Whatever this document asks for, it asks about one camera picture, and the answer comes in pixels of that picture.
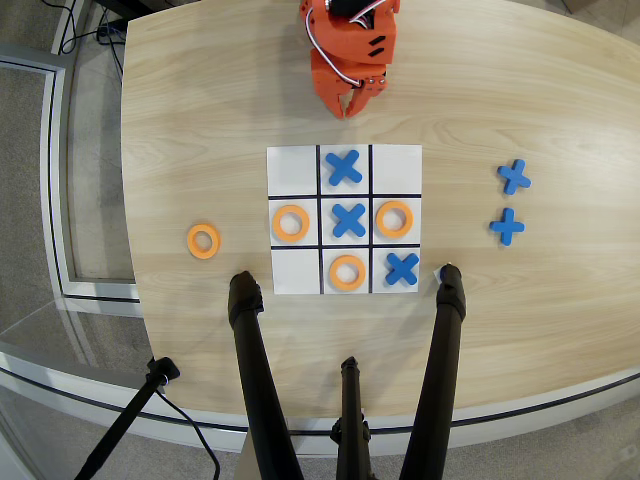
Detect thin black tripod leg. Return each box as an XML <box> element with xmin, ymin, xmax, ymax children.
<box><xmin>329</xmin><ymin>355</ymin><xmax>374</xmax><ymax>480</ymax></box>

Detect black stand with clamp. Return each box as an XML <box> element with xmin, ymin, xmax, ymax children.
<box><xmin>73</xmin><ymin>356</ymin><xmax>181</xmax><ymax>480</ymax></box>

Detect white servo cable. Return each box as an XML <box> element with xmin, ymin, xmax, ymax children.
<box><xmin>305</xmin><ymin>0</ymin><xmax>377</xmax><ymax>91</ymax></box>

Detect black cable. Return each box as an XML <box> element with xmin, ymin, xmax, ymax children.
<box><xmin>154</xmin><ymin>389</ymin><xmax>222</xmax><ymax>480</ymax></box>

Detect white metal frame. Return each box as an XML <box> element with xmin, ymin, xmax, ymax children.
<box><xmin>0</xmin><ymin>42</ymin><xmax>146</xmax><ymax>317</ymax></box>

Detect black floor cables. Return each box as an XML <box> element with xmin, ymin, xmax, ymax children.
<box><xmin>49</xmin><ymin>0</ymin><xmax>126</xmax><ymax>76</ymax></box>

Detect orange foam ring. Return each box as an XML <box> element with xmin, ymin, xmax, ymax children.
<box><xmin>271</xmin><ymin>204</ymin><xmax>311</xmax><ymax>244</ymax></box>
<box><xmin>186</xmin><ymin>223</ymin><xmax>222</xmax><ymax>260</ymax></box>
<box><xmin>374</xmin><ymin>199</ymin><xmax>415</xmax><ymax>239</ymax></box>
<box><xmin>327</xmin><ymin>254</ymin><xmax>368</xmax><ymax>292</ymax></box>

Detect blue foam cross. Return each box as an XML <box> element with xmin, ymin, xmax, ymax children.
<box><xmin>324</xmin><ymin>149</ymin><xmax>363</xmax><ymax>187</ymax></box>
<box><xmin>488</xmin><ymin>207</ymin><xmax>526</xmax><ymax>247</ymax></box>
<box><xmin>331</xmin><ymin>203</ymin><xmax>369</xmax><ymax>239</ymax></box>
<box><xmin>496</xmin><ymin>158</ymin><xmax>533</xmax><ymax>196</ymax></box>
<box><xmin>385</xmin><ymin>252</ymin><xmax>420</xmax><ymax>288</ymax></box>

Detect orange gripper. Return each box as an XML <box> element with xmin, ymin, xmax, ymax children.
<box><xmin>310</xmin><ymin>47</ymin><xmax>389</xmax><ymax>120</ymax></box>

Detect white tic-tac-toe board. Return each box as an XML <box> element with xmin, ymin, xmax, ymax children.
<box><xmin>266</xmin><ymin>144</ymin><xmax>424</xmax><ymax>296</ymax></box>

